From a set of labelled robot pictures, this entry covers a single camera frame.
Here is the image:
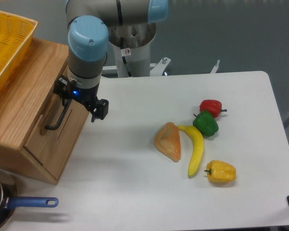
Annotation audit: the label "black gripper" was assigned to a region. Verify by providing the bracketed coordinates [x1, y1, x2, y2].
[53, 75, 109, 123]

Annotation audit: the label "wooden top drawer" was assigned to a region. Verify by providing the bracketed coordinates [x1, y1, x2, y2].
[24, 89, 89, 171]

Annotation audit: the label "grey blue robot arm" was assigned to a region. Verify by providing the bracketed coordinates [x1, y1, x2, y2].
[53, 0, 169, 119]

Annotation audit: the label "wooden drawer cabinet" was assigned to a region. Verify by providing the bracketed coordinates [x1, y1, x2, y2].
[0, 38, 92, 185]

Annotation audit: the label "orange bread slice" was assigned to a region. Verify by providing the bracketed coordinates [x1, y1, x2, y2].
[154, 122, 181, 163]

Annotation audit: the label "yellow plastic basket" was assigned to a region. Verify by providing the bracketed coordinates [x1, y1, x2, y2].
[0, 10, 39, 91]

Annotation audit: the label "yellow banana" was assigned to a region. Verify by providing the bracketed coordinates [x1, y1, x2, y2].
[178, 125, 204, 178]

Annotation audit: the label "green bell pepper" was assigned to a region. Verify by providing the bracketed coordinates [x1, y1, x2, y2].
[193, 110, 219, 137]

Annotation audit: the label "red bell pepper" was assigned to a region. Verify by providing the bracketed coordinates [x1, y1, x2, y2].
[199, 99, 227, 118]

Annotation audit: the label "yellow bell pepper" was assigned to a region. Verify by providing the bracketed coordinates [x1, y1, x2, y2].
[204, 160, 236, 183]

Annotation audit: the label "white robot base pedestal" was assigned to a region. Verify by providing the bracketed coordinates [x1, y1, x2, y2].
[102, 23, 157, 78]

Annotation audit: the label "white table frame bracket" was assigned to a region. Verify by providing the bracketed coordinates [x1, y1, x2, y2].
[150, 57, 171, 77]

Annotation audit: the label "blue handled frying pan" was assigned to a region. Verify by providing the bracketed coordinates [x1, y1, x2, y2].
[0, 170, 59, 228]

